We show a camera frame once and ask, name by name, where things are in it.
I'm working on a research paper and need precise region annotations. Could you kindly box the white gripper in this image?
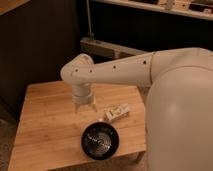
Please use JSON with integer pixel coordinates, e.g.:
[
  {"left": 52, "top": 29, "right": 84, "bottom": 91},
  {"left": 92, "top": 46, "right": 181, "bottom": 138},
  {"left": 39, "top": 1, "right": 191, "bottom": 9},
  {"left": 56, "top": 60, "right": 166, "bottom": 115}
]
[{"left": 72, "top": 84, "right": 98, "bottom": 113}]

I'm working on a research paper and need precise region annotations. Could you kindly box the small clear plastic bottle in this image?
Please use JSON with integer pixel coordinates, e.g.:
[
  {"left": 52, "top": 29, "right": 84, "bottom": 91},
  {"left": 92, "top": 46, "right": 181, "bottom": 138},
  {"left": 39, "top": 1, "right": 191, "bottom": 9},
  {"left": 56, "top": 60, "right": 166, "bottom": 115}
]
[{"left": 100, "top": 104, "right": 130, "bottom": 123}]

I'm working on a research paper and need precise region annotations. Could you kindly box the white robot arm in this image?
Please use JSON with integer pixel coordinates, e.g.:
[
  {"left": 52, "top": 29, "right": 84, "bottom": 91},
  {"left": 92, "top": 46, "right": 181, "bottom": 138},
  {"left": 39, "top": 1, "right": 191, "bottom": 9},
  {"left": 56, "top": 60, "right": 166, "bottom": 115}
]
[{"left": 60, "top": 47, "right": 213, "bottom": 171}]

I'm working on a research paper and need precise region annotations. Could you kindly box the black ceramic bowl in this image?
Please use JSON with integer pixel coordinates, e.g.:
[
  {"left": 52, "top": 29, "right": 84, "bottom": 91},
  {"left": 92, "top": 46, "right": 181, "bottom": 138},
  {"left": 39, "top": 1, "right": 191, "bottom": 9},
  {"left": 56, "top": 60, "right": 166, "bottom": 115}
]
[{"left": 81, "top": 122, "right": 119, "bottom": 160}]

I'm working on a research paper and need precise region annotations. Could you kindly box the wooden table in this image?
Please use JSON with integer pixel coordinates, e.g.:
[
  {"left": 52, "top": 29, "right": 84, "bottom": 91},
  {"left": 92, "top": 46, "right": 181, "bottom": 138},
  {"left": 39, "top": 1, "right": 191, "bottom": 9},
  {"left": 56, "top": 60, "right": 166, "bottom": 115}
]
[{"left": 8, "top": 81, "right": 146, "bottom": 171}]

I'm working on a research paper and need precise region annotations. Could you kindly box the grey concrete block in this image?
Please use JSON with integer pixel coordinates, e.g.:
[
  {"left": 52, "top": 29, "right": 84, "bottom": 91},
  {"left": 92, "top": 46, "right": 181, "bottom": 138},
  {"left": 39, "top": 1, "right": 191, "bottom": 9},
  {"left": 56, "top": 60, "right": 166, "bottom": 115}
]
[{"left": 80, "top": 37, "right": 144, "bottom": 59}]

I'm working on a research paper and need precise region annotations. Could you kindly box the metal pole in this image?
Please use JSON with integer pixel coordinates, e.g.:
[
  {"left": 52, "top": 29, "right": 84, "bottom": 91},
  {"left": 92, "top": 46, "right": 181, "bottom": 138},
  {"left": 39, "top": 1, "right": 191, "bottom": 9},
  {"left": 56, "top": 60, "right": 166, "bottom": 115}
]
[{"left": 86, "top": 0, "right": 94, "bottom": 39}]

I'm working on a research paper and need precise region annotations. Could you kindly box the white shelf with items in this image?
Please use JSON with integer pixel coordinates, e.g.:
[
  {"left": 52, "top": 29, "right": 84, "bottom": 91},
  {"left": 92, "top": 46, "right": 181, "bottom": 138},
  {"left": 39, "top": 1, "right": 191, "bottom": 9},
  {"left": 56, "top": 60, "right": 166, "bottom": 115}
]
[{"left": 94, "top": 0, "right": 213, "bottom": 21}]

